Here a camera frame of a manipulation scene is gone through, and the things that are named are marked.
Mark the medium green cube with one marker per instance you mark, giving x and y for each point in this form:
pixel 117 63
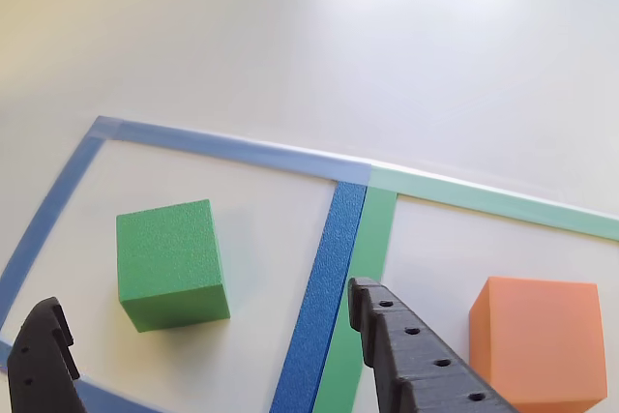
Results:
pixel 169 258

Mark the large orange cube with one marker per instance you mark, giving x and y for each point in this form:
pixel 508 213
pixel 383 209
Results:
pixel 537 335

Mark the green square tape frame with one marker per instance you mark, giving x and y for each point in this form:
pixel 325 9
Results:
pixel 372 239

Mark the blue square tape frame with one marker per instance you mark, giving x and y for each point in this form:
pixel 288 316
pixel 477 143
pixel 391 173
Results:
pixel 329 263

